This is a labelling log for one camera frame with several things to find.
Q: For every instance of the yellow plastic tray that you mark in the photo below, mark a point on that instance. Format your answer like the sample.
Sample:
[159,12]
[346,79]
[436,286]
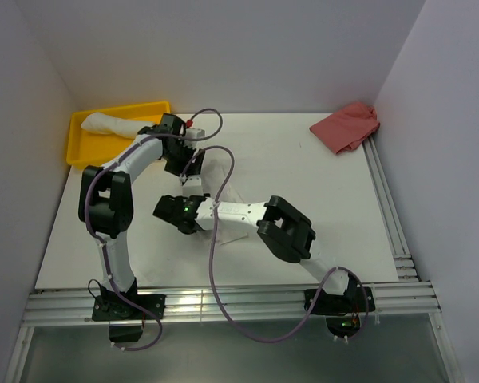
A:
[85,148]

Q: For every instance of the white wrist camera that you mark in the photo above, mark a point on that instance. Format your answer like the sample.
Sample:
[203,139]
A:
[193,135]
[192,185]

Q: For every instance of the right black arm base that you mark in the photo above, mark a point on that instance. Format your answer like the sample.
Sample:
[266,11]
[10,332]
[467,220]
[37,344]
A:
[342,312]

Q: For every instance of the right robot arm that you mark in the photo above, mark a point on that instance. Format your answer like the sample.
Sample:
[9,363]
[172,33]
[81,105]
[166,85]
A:
[285,231]

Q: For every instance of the aluminium right side rail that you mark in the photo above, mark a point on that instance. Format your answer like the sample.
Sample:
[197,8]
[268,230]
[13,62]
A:
[401,253]

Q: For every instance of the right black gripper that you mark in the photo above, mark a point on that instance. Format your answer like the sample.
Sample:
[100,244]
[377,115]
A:
[183,199]

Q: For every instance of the aluminium front rail frame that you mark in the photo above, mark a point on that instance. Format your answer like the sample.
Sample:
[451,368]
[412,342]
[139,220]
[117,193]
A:
[58,308]

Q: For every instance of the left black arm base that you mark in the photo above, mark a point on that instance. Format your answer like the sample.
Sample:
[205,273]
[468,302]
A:
[126,322]

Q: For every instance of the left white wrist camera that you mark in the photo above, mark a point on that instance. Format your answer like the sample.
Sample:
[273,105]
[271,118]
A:
[193,135]

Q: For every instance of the white printed t-shirt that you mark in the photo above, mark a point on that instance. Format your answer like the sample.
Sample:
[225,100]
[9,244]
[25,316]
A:
[213,174]

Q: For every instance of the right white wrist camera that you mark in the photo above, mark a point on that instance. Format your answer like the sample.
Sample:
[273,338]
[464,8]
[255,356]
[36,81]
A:
[192,185]

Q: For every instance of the pink folded t-shirt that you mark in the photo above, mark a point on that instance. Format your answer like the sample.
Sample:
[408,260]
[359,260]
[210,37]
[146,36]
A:
[346,129]

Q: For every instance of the rolled white t-shirt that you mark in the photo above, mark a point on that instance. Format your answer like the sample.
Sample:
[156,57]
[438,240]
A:
[102,124]

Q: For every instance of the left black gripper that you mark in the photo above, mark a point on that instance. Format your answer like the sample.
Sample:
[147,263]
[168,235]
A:
[178,170]

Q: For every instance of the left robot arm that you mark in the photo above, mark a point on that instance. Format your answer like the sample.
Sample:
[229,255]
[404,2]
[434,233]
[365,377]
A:
[106,195]

